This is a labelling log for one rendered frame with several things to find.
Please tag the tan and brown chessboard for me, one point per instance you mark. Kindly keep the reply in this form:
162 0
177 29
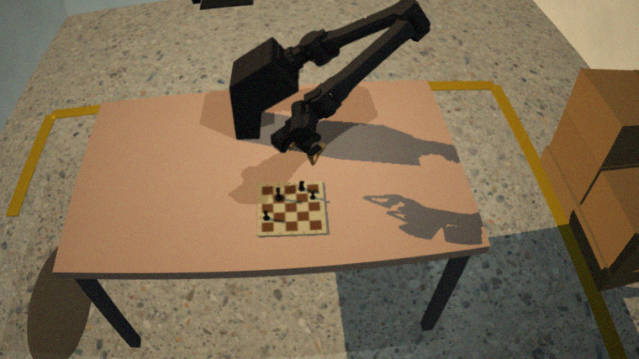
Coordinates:
295 214

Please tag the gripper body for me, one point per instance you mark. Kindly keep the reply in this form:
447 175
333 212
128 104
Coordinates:
305 147

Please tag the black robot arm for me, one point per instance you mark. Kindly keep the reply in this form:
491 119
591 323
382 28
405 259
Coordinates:
320 45

